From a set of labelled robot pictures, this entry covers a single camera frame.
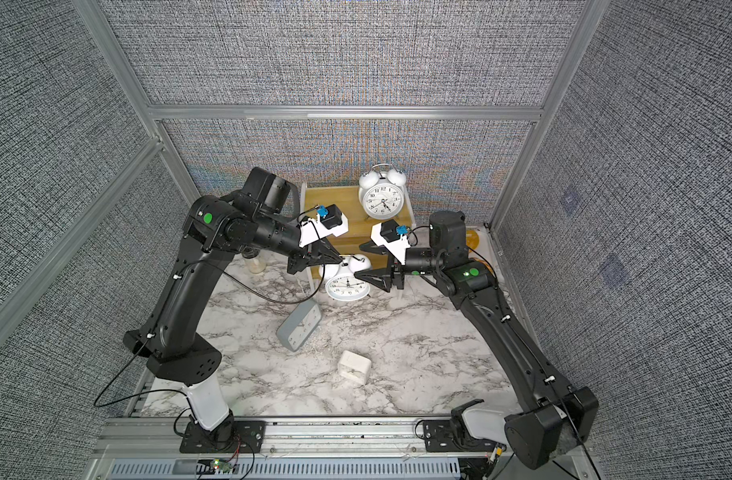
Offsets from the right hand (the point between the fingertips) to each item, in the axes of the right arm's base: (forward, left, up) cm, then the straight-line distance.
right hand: (362, 252), depth 63 cm
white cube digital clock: (-14, +2, -30) cm, 33 cm away
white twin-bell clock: (-4, +5, -6) cm, 8 cm away
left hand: (-2, +4, +2) cm, 5 cm away
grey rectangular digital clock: (-2, +18, -30) cm, 36 cm away
